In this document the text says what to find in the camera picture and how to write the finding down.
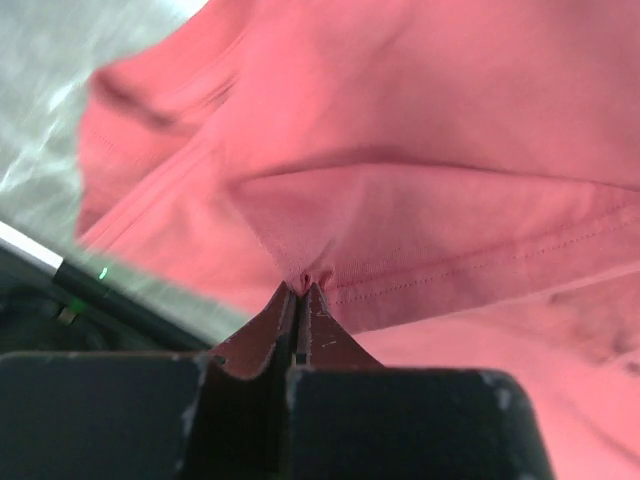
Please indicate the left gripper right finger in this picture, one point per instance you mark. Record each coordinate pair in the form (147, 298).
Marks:
(352, 418)

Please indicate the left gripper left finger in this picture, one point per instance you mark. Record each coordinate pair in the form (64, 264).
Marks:
(214, 414)

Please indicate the salmon pink t shirt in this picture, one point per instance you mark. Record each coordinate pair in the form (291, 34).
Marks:
(461, 178)

